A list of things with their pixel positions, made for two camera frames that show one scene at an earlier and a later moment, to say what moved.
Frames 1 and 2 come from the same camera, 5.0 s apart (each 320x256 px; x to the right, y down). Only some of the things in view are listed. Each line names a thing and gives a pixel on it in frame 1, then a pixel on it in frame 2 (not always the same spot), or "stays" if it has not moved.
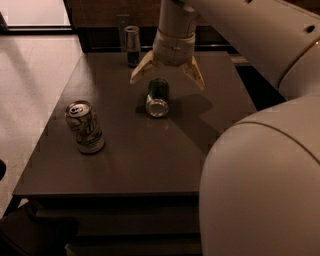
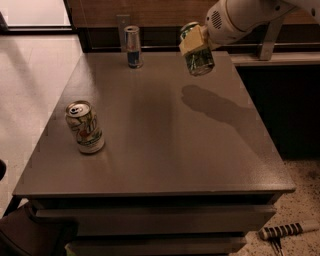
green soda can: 157,101 → 201,61
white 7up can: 80,116 stays
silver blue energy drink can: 133,45 stays
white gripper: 174,49 → 230,26
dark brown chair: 24,233 stays
